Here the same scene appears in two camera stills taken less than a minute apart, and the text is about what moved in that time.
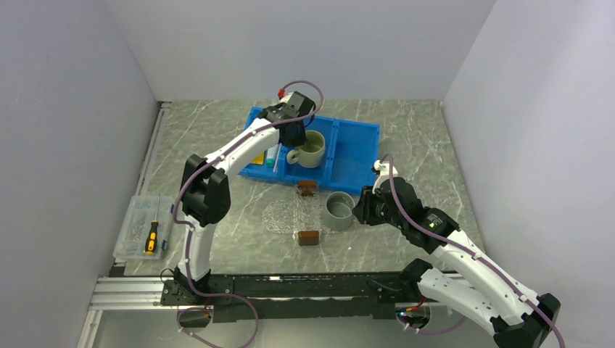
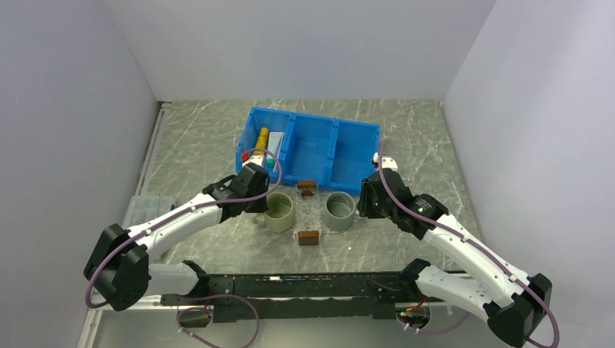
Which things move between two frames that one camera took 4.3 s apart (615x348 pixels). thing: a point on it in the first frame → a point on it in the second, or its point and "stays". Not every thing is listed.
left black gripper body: x=299 y=138 → x=256 y=206
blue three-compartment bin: x=351 y=150 stays
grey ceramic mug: x=339 y=215 stays
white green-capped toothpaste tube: x=271 y=156 stays
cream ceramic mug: x=311 y=154 → x=281 y=216
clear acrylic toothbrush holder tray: x=307 y=213 stays
